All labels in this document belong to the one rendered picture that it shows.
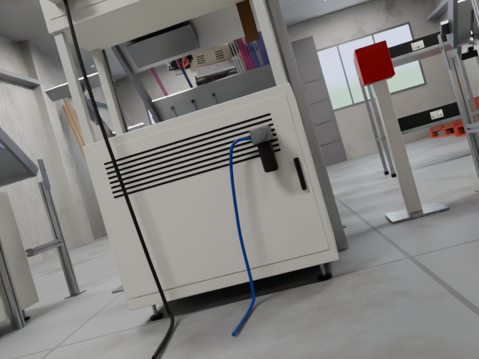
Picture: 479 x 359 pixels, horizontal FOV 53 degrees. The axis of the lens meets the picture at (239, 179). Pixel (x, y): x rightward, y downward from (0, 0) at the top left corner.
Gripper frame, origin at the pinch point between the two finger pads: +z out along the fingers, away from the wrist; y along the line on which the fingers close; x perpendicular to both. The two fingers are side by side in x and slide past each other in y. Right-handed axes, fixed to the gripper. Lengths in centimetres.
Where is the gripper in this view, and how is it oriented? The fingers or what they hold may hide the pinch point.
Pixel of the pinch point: (181, 67)
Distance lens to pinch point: 244.1
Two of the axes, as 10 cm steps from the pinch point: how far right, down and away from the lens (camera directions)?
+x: 3.0, 6.2, 7.2
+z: 0.9, 7.4, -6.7
